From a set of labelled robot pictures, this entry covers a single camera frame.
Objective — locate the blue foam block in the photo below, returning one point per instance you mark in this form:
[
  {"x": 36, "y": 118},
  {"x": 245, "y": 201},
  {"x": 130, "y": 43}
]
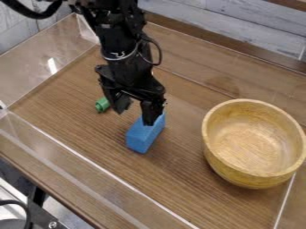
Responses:
[{"x": 140, "y": 135}]

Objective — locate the brown wooden bowl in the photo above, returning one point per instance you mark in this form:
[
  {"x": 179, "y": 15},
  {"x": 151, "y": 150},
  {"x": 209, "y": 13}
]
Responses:
[{"x": 254, "y": 143}]

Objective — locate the green dry erase marker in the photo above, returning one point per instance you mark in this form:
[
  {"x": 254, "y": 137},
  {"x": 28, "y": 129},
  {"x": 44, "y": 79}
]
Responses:
[{"x": 102, "y": 105}]

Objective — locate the black metal table leg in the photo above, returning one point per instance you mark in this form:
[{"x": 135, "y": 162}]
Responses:
[{"x": 39, "y": 196}]

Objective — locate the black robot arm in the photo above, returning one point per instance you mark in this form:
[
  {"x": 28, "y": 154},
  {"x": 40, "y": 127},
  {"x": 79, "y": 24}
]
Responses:
[{"x": 116, "y": 20}]

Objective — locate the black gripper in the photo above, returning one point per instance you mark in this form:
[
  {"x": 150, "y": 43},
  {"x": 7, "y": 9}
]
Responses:
[{"x": 127, "y": 78}]

